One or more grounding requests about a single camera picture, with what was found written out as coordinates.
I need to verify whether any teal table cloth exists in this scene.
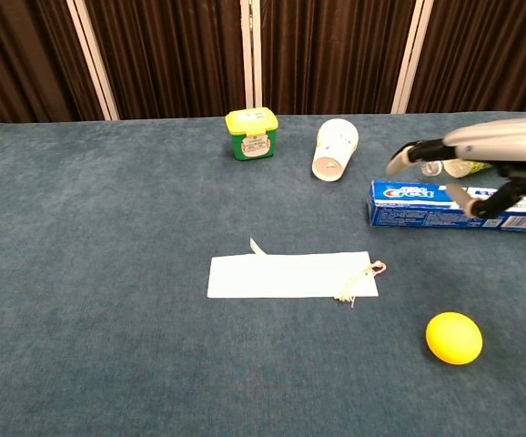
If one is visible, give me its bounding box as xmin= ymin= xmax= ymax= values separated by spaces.
xmin=0 ymin=110 xmax=526 ymax=437

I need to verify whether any blue white toothpaste box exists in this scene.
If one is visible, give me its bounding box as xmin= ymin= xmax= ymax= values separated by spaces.
xmin=366 ymin=179 xmax=526 ymax=234

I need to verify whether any dark brown pleated screen panel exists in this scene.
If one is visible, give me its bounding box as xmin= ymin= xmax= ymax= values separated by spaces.
xmin=407 ymin=0 xmax=526 ymax=115
xmin=259 ymin=0 xmax=415 ymax=116
xmin=84 ymin=0 xmax=248 ymax=120
xmin=0 ymin=0 xmax=105 ymax=128

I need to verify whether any plastic bottle yellow green label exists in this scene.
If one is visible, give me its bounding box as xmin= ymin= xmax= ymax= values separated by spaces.
xmin=420 ymin=158 xmax=494 ymax=179

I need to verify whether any white screen frame post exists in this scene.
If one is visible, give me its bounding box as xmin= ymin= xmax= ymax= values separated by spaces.
xmin=239 ymin=0 xmax=265 ymax=115
xmin=66 ymin=0 xmax=121 ymax=122
xmin=389 ymin=0 xmax=435 ymax=115

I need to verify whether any white paper sheet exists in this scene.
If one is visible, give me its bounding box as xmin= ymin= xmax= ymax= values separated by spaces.
xmin=207 ymin=250 xmax=379 ymax=300

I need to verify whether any white paper cup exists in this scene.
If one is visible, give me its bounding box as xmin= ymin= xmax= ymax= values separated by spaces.
xmin=311 ymin=117 xmax=360 ymax=183

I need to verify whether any yellow ball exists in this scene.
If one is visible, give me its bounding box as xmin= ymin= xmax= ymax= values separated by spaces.
xmin=425 ymin=311 xmax=484 ymax=366

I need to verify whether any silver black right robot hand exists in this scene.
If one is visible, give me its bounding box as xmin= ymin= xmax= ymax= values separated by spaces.
xmin=385 ymin=115 xmax=526 ymax=219

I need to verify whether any green jar yellow lid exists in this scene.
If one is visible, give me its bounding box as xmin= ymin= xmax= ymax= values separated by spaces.
xmin=225 ymin=107 xmax=279 ymax=162

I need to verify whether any cream string tassel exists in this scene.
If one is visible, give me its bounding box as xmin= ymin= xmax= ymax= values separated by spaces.
xmin=333 ymin=259 xmax=388 ymax=310

